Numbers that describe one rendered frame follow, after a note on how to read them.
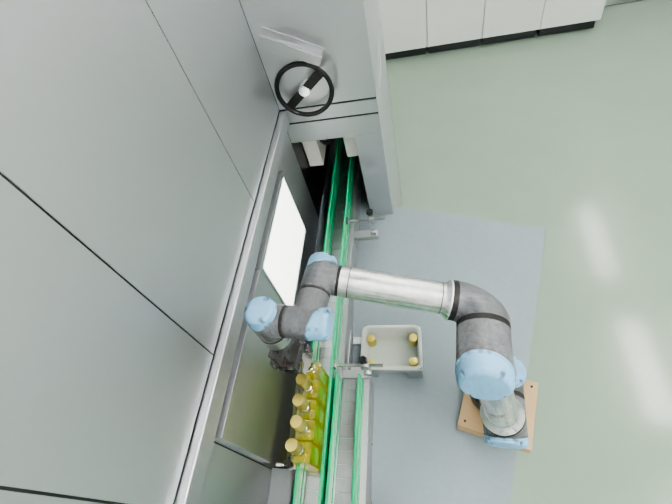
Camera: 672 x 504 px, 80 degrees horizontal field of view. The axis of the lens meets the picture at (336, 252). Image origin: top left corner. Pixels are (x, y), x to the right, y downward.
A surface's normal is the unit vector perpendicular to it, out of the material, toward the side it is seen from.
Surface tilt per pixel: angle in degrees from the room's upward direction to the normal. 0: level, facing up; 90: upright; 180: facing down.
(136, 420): 90
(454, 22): 90
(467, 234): 0
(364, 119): 90
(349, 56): 90
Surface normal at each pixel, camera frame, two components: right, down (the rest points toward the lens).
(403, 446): -0.20, -0.58
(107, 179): 0.98, -0.05
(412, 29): -0.08, 0.81
